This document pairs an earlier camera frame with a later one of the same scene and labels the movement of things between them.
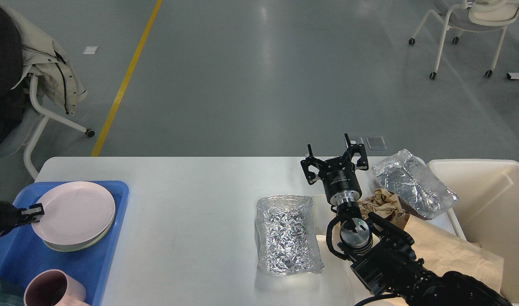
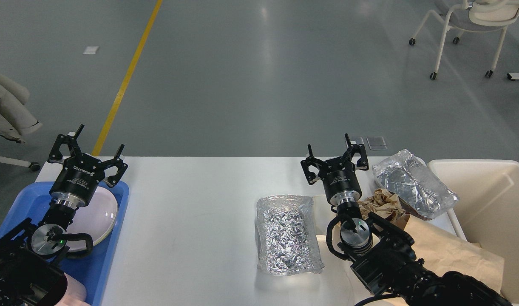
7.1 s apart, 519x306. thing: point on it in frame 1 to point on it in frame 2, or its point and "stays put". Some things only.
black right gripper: x=341 y=182 stays put
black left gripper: x=2 y=217 to x=76 y=184
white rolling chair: x=479 y=14 stays put
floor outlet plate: x=376 y=143 stays put
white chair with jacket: x=33 y=81 to x=34 y=165
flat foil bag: x=287 y=241 stays put
